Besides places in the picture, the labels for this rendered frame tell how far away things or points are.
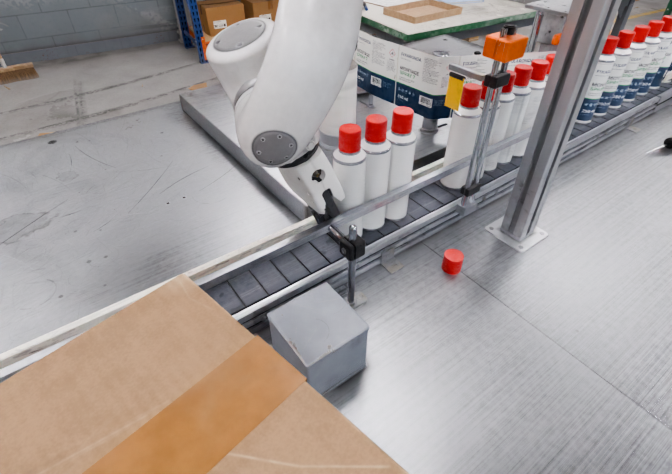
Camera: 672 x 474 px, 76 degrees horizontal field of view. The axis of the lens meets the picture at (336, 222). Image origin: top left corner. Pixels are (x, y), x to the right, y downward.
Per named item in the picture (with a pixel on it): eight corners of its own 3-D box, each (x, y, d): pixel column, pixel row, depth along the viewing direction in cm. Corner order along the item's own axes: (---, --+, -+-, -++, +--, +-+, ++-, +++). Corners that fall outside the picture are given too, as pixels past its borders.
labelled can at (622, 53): (590, 107, 116) (622, 27, 103) (609, 114, 113) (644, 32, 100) (579, 112, 114) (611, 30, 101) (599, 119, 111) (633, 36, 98)
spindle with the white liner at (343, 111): (341, 129, 106) (342, -5, 88) (363, 143, 101) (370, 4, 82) (311, 139, 102) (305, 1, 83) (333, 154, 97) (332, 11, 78)
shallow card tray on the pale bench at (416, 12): (428, 5, 239) (429, -2, 237) (461, 14, 224) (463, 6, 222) (382, 14, 224) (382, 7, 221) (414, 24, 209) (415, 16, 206)
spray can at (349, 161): (349, 220, 78) (351, 116, 65) (368, 235, 75) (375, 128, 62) (327, 232, 76) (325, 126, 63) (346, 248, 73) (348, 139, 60)
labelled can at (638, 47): (604, 100, 120) (637, 22, 107) (623, 107, 117) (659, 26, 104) (594, 105, 117) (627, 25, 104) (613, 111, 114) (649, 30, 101)
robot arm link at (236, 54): (320, 140, 52) (308, 99, 58) (280, 40, 42) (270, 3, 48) (256, 164, 53) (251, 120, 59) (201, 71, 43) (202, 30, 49)
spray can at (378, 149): (372, 210, 81) (379, 107, 68) (390, 224, 78) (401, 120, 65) (350, 220, 79) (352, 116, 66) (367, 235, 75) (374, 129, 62)
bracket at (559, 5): (557, -1, 104) (559, -5, 103) (602, 8, 97) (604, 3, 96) (523, 7, 97) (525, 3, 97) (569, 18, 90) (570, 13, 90)
